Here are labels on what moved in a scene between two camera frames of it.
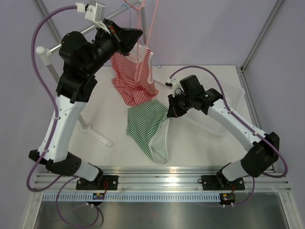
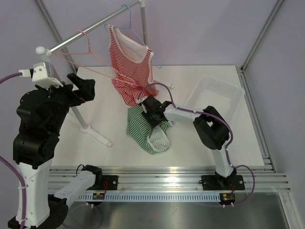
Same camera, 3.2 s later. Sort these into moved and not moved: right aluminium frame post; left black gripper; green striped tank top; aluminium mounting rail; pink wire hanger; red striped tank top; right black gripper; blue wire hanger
Moved: right black gripper; pink wire hanger; left black gripper; green striped tank top
Not moved: aluminium mounting rail; blue wire hanger; right aluminium frame post; red striped tank top
